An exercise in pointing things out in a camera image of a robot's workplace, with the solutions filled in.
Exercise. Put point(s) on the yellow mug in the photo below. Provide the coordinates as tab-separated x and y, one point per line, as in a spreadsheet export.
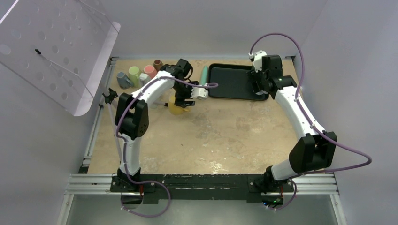
174	109

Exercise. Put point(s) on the light green mug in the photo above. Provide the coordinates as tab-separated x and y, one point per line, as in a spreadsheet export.
134	74

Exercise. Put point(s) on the dark teal hexagonal mug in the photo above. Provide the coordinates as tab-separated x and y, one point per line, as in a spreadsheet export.
123	81

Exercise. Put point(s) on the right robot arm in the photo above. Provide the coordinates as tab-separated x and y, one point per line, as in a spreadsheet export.
313	151

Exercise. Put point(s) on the grey-blue mug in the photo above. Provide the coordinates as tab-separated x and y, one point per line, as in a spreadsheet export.
261	92

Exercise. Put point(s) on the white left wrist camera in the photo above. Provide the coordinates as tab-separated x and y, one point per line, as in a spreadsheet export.
199	93

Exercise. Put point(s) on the small camera tripod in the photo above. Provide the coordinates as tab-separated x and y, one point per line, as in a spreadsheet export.
113	118

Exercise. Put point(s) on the pink mug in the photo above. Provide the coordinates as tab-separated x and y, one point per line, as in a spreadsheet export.
150	71

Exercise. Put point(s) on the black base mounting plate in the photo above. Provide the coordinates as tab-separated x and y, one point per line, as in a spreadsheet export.
239	187

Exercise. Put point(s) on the brown mug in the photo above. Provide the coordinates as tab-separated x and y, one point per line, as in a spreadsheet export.
157	64

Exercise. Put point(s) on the clear perforated acrylic panel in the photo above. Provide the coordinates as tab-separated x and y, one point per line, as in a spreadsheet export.
61	47

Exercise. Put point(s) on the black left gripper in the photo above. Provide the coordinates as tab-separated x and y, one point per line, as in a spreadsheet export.
180	101

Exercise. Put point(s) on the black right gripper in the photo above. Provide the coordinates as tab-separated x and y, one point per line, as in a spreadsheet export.
254	76

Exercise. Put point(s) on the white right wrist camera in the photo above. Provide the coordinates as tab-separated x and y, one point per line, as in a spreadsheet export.
256	59

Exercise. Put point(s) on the black plastic tray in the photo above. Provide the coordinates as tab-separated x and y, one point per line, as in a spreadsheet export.
233	82

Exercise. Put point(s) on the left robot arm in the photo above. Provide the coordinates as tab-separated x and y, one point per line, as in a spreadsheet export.
132	117

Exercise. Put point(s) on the aluminium frame rail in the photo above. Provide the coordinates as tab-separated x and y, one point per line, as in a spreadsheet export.
204	161

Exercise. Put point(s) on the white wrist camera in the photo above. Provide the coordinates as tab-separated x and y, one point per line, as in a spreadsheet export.
199	93
256	59

